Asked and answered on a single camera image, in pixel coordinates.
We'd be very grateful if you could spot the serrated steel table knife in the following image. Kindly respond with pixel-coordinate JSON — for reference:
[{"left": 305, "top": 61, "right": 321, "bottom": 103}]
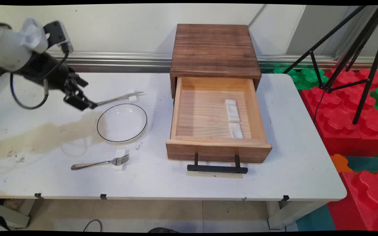
[{"left": 92, "top": 91, "right": 144, "bottom": 107}]

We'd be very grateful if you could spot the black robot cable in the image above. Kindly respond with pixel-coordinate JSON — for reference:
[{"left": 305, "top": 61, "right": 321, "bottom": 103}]
[{"left": 10, "top": 42, "right": 70, "bottom": 110}]

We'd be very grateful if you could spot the large red foam block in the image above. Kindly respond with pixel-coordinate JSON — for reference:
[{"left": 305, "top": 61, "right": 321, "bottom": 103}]
[{"left": 300, "top": 68, "right": 378, "bottom": 157}]

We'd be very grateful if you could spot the white table leg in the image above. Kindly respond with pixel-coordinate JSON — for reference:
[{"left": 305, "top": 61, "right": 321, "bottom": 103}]
[{"left": 267, "top": 200, "right": 328, "bottom": 230}]

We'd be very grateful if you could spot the steel dinner fork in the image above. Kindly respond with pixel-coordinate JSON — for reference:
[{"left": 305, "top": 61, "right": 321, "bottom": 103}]
[{"left": 71, "top": 154, "right": 131, "bottom": 171}]

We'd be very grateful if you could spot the long white cutlery rest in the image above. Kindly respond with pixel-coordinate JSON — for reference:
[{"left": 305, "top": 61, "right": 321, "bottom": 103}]
[{"left": 225, "top": 99, "right": 241, "bottom": 123}]

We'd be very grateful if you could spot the dark wooden cabinet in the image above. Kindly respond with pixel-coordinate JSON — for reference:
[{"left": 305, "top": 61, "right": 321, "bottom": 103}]
[{"left": 169, "top": 23, "right": 262, "bottom": 99}]

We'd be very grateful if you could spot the aluminium wall rail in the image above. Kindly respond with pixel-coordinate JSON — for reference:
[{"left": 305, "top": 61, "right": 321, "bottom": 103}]
[{"left": 46, "top": 51, "right": 378, "bottom": 73}]

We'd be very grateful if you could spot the black floor cable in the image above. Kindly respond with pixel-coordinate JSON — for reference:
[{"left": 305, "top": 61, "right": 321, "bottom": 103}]
[{"left": 83, "top": 219, "right": 103, "bottom": 233}]

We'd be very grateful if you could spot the black tripod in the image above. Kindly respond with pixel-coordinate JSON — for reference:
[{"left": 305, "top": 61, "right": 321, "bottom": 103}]
[{"left": 282, "top": 4, "right": 378, "bottom": 125}]

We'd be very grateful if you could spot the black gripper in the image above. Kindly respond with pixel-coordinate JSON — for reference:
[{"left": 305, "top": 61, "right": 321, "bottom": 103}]
[{"left": 18, "top": 52, "right": 98, "bottom": 111}]

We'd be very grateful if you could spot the white plate with dark rim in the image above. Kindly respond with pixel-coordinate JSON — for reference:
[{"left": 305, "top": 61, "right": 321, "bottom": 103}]
[{"left": 96, "top": 103, "right": 148, "bottom": 144}]

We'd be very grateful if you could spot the orange foam piece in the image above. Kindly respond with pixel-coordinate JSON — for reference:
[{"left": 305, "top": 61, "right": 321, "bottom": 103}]
[{"left": 330, "top": 153, "right": 354, "bottom": 174}]

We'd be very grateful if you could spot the light wooden drawer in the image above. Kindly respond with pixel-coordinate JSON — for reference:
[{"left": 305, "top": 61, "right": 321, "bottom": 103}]
[{"left": 165, "top": 76, "right": 273, "bottom": 164}]

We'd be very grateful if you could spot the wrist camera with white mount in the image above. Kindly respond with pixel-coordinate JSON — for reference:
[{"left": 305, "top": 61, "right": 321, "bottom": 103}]
[{"left": 20, "top": 18, "right": 74, "bottom": 55}]

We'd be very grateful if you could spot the short white cutlery rest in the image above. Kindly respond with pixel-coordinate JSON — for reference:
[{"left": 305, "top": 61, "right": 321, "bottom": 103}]
[{"left": 228, "top": 122, "right": 244, "bottom": 139}]

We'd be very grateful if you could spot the black drawer handle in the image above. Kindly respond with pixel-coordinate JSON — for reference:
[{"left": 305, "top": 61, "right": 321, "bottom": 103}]
[{"left": 187, "top": 152, "right": 249, "bottom": 174}]

